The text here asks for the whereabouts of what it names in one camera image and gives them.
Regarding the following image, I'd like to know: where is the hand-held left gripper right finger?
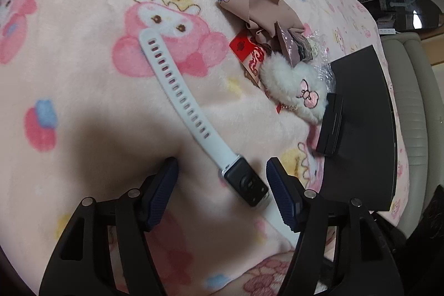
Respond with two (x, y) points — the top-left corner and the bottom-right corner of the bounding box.
(266, 157), (405, 296)

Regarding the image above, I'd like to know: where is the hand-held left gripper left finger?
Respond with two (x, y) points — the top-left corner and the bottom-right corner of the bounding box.
(39, 157), (179, 296)

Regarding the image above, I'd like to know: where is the small black case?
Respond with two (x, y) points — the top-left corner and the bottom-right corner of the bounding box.
(315, 93), (344, 155)

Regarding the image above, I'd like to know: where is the black storage box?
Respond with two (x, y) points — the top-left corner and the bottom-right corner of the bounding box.
(322, 44), (398, 213)

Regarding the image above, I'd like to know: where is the white strap smartwatch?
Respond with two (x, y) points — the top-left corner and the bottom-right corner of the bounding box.
(139, 28), (299, 246)

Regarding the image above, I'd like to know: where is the white fluffy heart plush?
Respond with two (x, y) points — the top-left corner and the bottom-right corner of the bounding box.
(260, 51), (330, 125)

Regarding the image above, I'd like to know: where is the clear plastic packet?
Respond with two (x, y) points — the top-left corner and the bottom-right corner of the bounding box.
(300, 34), (334, 88)

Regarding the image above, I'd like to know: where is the mauve glossy packet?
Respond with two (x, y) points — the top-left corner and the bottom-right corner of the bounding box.
(276, 22), (307, 68)

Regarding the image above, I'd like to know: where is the red paper packet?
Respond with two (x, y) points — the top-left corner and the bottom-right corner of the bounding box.
(229, 32), (281, 114)

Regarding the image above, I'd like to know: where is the beige printed cloth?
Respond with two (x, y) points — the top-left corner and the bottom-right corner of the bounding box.
(217, 0), (306, 40)

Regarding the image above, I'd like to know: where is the pink printed blanket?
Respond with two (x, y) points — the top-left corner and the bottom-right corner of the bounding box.
(0, 0), (412, 296)

